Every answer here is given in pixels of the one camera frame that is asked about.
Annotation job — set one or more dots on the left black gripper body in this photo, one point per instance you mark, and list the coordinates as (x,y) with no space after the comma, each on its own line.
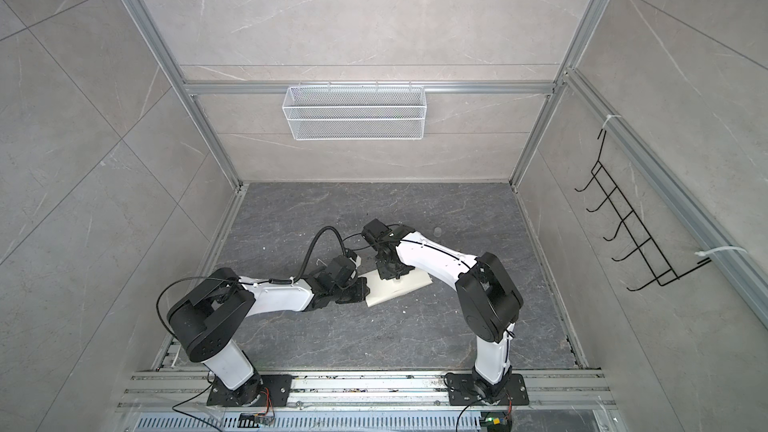
(355,292)

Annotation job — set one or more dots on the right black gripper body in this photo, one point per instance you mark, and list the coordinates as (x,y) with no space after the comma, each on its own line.
(387,272)

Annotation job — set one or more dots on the cream paper envelope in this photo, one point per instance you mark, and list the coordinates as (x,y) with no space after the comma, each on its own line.
(381,290)

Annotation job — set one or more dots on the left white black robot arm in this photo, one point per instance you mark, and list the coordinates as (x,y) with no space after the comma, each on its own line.
(207,318)

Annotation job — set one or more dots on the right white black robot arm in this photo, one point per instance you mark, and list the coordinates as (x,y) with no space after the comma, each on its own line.
(489,300)

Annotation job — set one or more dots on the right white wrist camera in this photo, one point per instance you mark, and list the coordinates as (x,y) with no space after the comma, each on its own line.
(374,232)

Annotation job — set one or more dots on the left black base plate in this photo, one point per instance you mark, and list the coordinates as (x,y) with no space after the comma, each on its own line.
(253,393)

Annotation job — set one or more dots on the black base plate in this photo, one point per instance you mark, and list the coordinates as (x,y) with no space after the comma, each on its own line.
(253,393)
(466,389)

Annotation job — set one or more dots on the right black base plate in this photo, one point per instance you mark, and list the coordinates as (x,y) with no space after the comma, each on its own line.
(466,389)

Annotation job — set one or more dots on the white wire mesh basket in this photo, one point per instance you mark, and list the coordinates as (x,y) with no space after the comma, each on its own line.
(335,112)

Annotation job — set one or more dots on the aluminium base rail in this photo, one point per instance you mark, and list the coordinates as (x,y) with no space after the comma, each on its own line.
(537,400)

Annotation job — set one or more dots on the black wire hook rack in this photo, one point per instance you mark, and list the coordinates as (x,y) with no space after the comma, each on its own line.
(631,225)

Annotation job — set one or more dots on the white cable tie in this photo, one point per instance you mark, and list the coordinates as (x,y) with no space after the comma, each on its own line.
(727,248)

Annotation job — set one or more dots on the aluminium frame profiles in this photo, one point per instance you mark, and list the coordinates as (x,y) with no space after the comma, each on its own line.
(742,272)

